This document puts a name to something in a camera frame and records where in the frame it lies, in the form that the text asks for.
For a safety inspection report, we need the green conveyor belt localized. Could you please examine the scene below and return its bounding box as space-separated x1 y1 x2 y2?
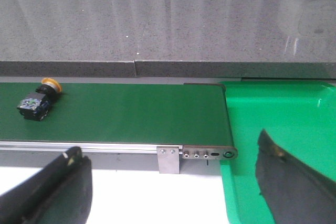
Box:
1 83 233 146

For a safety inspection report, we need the yellow push button switch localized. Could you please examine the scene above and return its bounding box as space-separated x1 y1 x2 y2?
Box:
17 78 62 121

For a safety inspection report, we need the conveyor end roller plate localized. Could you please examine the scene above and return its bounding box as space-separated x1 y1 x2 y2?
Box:
182 145 238 160

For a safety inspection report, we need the steel conveyor support bracket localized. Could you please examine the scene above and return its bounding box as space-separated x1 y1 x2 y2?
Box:
156 146 180 174

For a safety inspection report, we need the aluminium conveyor side rail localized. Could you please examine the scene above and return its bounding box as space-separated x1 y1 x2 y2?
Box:
1 141 183 154

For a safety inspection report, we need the bright green plastic tray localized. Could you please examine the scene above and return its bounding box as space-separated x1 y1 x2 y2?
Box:
220 81 335 223

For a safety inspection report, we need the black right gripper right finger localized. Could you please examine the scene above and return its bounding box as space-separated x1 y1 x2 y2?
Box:
255 130 335 223

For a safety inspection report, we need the dark grey stone counter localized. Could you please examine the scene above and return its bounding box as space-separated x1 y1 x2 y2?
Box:
1 0 335 79

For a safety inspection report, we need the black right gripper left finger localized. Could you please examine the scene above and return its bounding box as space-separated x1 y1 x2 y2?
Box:
1 146 93 223

